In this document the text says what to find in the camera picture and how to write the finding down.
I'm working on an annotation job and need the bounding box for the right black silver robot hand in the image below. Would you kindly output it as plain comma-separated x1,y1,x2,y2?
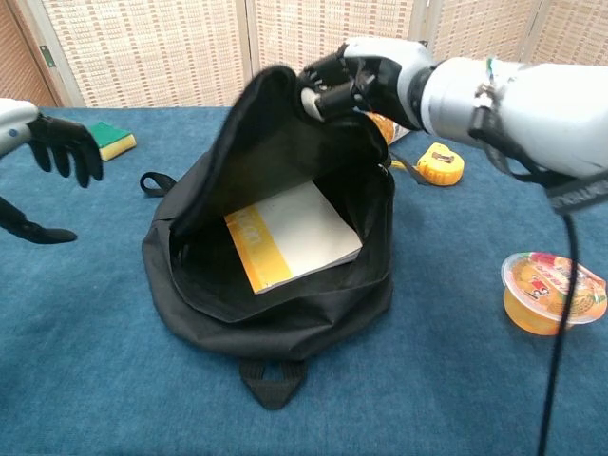
300,37,436,132

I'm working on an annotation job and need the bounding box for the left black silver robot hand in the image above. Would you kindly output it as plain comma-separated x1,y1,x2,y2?
0,98,105,246

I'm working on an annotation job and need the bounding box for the yellow and white book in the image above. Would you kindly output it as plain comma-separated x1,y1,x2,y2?
223,180,365,295

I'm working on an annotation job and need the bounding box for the black fabric backpack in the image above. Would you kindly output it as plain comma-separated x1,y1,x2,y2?
139,66,396,411

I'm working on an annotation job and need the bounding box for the tea bottle with white label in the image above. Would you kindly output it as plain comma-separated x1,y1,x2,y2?
368,111,414,146

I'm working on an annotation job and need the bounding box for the green yellow sponge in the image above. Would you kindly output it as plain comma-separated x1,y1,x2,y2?
88,121,138,162

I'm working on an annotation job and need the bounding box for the yellow tape measure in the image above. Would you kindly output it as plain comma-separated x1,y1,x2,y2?
389,142,466,187

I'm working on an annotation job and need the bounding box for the woven folding screen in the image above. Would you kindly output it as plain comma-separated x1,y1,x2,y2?
9,0,608,109

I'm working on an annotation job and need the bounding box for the orange fruit jelly cup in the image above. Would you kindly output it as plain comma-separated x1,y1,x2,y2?
501,251,608,337

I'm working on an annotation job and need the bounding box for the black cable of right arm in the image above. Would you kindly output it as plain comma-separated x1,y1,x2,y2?
536,213,579,456

